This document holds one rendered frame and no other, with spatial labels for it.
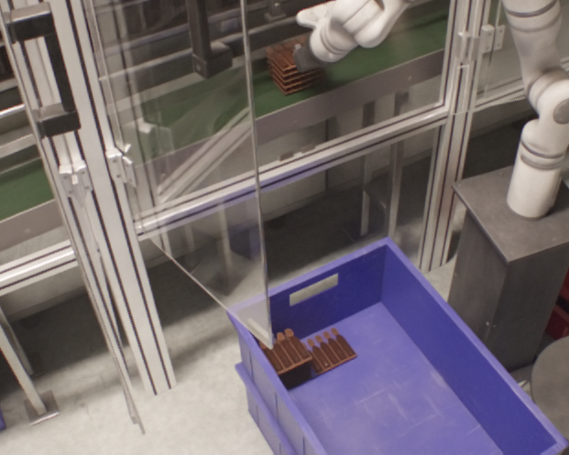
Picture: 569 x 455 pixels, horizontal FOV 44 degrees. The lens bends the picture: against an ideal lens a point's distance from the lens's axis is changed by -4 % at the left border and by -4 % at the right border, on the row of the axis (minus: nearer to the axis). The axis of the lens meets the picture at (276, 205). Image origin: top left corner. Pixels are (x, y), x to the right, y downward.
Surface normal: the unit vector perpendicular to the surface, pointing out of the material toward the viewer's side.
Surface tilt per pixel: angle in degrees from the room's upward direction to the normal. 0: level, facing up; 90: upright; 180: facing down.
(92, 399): 0
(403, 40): 2
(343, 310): 90
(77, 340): 0
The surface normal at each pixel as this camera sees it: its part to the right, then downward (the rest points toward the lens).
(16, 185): -0.07, -0.69
